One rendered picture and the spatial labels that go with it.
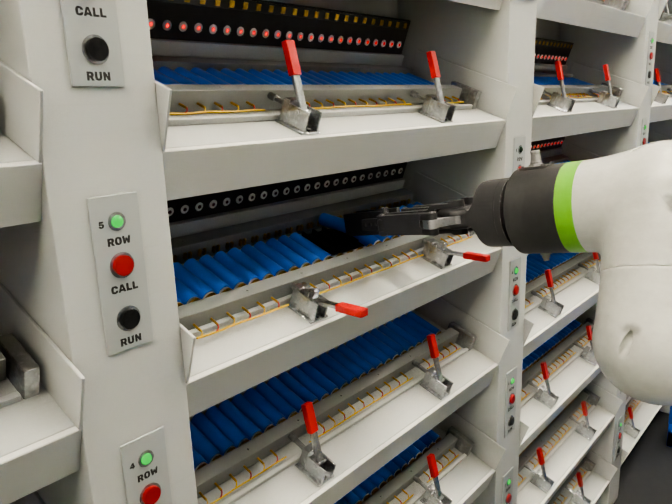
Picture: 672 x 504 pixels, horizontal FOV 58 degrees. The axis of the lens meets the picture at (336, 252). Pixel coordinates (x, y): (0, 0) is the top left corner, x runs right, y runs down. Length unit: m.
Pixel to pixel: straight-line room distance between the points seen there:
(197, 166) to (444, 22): 0.60
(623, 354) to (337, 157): 0.34
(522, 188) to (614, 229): 0.10
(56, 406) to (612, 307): 0.47
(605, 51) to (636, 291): 1.15
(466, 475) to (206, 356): 0.65
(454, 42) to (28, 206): 0.73
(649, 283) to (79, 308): 0.45
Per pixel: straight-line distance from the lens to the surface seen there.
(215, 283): 0.66
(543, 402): 1.38
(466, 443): 1.14
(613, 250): 0.59
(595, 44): 1.67
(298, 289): 0.66
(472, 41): 1.01
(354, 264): 0.76
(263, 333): 0.63
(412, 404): 0.90
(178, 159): 0.52
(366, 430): 0.84
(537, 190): 0.63
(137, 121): 0.49
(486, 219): 0.66
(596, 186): 0.61
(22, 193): 0.46
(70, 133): 0.47
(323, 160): 0.65
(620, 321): 0.57
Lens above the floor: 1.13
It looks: 14 degrees down
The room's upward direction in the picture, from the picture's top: 2 degrees counter-clockwise
